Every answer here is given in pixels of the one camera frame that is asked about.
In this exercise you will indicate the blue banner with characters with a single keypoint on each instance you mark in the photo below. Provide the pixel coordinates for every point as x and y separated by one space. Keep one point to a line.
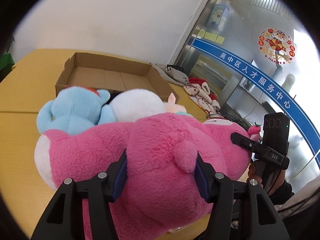
268 86

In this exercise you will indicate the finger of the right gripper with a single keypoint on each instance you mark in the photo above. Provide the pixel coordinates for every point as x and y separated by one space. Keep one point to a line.
243 141

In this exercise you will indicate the brown cardboard box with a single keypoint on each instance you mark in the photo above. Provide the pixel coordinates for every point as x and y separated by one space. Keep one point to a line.
112 73

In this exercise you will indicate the round red festive sticker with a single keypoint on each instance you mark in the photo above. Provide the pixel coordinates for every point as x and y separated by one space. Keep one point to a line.
276 46

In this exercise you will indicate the green cloth covered bench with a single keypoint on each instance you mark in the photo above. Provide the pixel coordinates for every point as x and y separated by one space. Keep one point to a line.
6 62

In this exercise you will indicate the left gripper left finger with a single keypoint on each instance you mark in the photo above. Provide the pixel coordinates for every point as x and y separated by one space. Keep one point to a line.
63 216

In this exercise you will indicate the white panda plush toy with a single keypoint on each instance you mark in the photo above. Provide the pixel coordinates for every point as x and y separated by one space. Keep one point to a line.
134 104

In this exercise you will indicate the yellow sticky notes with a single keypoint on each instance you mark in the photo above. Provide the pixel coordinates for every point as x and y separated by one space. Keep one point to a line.
211 37

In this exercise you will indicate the cartoon poster on glass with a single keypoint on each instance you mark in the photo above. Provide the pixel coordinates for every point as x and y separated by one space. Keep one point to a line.
218 16

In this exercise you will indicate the operator right hand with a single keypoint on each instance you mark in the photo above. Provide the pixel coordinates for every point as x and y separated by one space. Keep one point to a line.
276 182

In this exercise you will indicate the grey cloth bag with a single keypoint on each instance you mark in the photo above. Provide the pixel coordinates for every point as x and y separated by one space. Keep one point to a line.
172 75

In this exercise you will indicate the pink plush bear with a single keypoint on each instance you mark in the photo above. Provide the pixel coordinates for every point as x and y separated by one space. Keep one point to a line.
160 193

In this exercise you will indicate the pink pig plush toy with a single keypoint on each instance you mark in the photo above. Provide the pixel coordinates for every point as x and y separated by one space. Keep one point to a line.
172 107

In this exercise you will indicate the light blue plush toy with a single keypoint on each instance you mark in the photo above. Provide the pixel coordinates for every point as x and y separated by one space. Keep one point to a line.
76 109

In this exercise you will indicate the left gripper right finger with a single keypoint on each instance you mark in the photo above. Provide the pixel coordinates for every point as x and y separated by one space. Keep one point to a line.
257 216

